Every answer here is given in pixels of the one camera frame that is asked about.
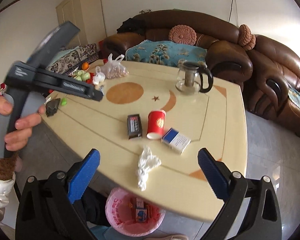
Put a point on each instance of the red paper cup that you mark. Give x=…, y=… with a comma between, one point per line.
x=155, y=127

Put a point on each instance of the orange fruit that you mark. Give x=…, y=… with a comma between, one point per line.
x=85, y=66

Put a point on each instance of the white milk carton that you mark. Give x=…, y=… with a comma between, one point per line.
x=141, y=210

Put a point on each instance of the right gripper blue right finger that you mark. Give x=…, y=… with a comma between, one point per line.
x=216, y=173

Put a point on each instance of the black clothing on sofa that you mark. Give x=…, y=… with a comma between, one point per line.
x=132, y=25

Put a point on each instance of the red fruit tray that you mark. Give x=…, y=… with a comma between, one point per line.
x=82, y=75

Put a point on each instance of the blue white medicine box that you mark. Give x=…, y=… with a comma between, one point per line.
x=176, y=140

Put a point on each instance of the orange round cushion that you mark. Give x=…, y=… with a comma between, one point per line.
x=246, y=39

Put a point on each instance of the cream coffee table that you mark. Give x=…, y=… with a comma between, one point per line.
x=214, y=120

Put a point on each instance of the blue floral sofa cover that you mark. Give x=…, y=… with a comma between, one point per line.
x=166, y=53

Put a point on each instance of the dark crumpled wrapper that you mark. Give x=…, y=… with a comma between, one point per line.
x=51, y=107

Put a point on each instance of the brown leather sofa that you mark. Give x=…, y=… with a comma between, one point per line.
x=226, y=45

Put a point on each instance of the pink round cushion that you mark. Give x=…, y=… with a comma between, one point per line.
x=183, y=34

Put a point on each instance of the green bottle cap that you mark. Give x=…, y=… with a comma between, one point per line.
x=63, y=102

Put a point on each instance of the glass teapot black handle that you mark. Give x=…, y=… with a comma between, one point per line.
x=193, y=78

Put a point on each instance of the white tissue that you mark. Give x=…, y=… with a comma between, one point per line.
x=147, y=161

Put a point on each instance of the brown leather armchair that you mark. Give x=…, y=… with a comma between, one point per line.
x=275, y=66

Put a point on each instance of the cream wardrobe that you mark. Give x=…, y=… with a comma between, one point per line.
x=87, y=15

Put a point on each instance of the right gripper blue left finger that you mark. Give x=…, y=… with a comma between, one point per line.
x=80, y=175

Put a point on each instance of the blue armchair seat cover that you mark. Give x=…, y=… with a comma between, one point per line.
x=294, y=96

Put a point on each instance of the small white plastic bag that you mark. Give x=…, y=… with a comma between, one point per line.
x=99, y=77

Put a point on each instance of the pink lined trash bin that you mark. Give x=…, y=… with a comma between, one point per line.
x=119, y=215

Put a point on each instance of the plastic bag of nuts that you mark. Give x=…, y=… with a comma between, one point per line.
x=113, y=68

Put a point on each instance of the black cigarette box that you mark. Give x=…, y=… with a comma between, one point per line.
x=134, y=126

